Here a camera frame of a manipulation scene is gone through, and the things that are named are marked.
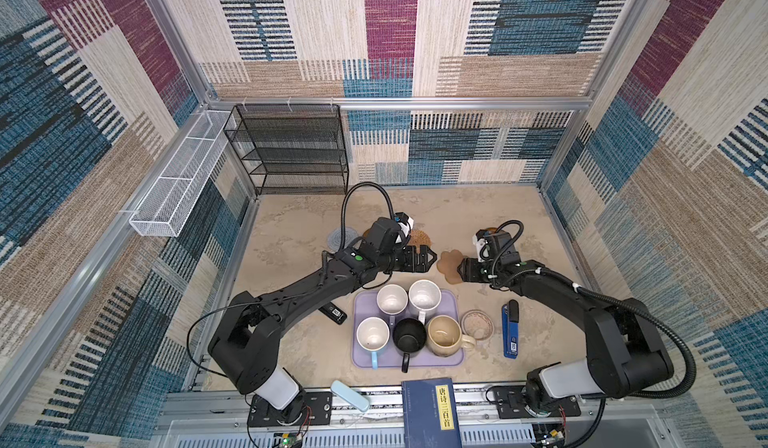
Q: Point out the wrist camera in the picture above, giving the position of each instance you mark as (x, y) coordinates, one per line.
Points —
(480, 245)
(406, 225)

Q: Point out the white ceramic mug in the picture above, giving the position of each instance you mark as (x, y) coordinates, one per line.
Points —
(424, 298)

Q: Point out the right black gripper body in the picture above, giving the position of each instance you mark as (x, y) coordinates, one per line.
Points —
(477, 271)

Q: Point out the white wire mesh basket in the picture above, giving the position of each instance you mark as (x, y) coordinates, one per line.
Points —
(164, 211)

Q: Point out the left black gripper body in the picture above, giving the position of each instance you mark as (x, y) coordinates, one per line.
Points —
(402, 260)

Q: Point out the white mug purple outside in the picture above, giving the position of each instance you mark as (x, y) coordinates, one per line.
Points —
(392, 301)

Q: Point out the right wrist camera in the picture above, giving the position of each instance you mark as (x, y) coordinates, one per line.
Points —
(480, 245)

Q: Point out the woven rattan round coaster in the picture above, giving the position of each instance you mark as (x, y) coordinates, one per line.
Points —
(419, 238)

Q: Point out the brown flower-shaped coaster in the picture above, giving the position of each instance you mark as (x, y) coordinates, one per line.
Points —
(448, 264)

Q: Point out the purple serving tray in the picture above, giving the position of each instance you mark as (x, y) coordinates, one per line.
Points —
(365, 306)

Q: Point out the black mug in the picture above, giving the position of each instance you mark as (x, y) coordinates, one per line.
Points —
(409, 338)

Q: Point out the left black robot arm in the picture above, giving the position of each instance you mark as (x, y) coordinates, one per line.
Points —
(246, 343)

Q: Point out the white mug blue handle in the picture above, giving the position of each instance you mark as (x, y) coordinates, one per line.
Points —
(373, 335)

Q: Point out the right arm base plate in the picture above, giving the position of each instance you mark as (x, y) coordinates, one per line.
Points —
(510, 403)

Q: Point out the black wire shelf rack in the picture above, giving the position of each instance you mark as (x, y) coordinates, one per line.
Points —
(290, 149)

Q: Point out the black remote control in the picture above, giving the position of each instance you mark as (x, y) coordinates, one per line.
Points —
(334, 313)

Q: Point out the grey-blue woven round coaster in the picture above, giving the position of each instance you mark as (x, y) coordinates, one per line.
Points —
(334, 238)

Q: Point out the beige ceramic mug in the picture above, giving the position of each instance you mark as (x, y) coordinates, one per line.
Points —
(446, 338)

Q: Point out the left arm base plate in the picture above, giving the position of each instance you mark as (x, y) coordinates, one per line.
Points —
(312, 406)

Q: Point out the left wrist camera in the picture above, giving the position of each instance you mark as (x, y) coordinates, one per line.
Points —
(406, 225)

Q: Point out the dark blue book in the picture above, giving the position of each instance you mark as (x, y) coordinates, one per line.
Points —
(430, 414)

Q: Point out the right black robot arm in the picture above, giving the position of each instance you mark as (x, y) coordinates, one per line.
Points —
(629, 351)

